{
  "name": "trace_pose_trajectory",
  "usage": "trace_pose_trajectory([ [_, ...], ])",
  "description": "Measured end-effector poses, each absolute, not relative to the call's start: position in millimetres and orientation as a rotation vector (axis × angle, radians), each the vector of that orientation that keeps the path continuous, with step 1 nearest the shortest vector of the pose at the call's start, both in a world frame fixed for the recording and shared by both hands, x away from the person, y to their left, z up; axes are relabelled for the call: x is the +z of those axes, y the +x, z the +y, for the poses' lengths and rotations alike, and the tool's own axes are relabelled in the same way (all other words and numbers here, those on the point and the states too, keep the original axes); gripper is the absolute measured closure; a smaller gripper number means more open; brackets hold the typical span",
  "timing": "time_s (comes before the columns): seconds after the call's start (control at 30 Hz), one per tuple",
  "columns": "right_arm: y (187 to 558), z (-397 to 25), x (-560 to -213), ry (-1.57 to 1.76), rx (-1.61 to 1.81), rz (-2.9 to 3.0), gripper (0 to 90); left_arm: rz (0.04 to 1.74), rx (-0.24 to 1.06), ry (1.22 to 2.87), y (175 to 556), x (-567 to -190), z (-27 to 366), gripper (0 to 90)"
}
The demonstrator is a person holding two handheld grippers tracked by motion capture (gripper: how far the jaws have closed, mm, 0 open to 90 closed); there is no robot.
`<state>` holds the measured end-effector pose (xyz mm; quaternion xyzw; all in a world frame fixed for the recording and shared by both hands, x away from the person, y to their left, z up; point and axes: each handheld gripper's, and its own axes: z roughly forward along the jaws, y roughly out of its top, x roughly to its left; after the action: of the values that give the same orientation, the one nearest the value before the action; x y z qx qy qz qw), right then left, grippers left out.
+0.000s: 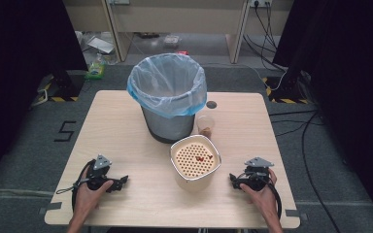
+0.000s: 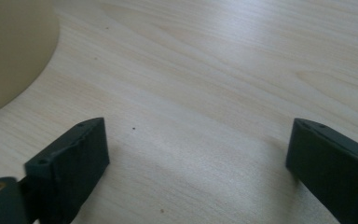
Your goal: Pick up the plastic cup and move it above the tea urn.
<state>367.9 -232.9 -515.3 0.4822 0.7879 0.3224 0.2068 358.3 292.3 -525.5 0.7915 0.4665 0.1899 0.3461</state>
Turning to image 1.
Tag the grey trash bin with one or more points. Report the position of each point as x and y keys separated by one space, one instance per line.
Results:
x=168 y=126

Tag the dark round table grommet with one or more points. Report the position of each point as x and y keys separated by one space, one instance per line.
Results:
x=211 y=104

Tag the clear plastic box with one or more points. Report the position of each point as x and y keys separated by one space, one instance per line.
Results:
x=171 y=40

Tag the small red object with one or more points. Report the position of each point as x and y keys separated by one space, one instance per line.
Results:
x=182 y=52

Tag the clear plastic wrapped sheet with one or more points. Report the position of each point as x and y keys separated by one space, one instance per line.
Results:
x=101 y=44

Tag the clear plastic cup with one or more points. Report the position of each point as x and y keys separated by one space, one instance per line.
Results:
x=205 y=126

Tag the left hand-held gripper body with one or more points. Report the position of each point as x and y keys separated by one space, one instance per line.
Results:
x=97 y=173

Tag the blue plastic bin liner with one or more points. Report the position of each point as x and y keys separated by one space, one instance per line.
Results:
x=166 y=85

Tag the green packet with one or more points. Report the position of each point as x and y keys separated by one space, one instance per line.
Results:
x=95 y=71

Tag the cream container with perforated insert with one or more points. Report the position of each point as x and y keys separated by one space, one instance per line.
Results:
x=194 y=174

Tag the black curtain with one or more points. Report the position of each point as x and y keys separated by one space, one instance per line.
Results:
x=353 y=81
x=19 y=64

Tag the white wall socket strip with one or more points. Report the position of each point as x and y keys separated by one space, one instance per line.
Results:
x=260 y=2

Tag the person's left hand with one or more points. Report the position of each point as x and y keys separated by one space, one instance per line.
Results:
x=89 y=195

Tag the person's right hand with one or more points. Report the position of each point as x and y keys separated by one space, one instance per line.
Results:
x=264 y=200

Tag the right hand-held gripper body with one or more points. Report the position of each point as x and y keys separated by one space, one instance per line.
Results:
x=255 y=178

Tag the black stand base striped tape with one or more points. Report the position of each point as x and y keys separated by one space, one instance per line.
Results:
x=61 y=89
x=286 y=93

